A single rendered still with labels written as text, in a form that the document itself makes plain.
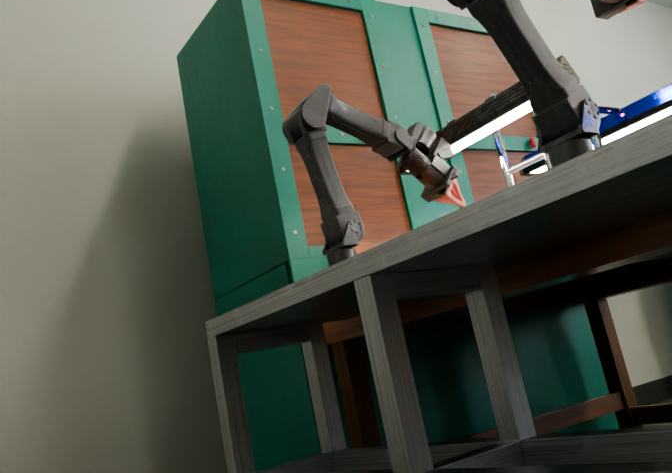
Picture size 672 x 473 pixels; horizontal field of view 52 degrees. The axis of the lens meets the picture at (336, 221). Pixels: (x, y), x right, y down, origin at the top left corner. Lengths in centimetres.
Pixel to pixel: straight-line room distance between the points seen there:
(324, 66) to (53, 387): 137
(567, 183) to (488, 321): 48
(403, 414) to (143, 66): 212
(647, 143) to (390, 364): 52
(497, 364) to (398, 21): 167
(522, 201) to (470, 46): 203
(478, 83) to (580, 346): 109
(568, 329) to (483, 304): 150
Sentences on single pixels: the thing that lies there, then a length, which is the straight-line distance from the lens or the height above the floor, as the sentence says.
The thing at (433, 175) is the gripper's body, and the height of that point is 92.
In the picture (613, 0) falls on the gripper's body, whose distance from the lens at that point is 141.
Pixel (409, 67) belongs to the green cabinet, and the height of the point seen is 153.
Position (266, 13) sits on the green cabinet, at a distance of 232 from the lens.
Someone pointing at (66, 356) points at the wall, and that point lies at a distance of 246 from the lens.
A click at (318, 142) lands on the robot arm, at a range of 151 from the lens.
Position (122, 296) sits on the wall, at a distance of 254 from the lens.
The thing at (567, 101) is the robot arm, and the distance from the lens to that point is 106.
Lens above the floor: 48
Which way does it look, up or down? 13 degrees up
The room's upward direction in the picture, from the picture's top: 12 degrees counter-clockwise
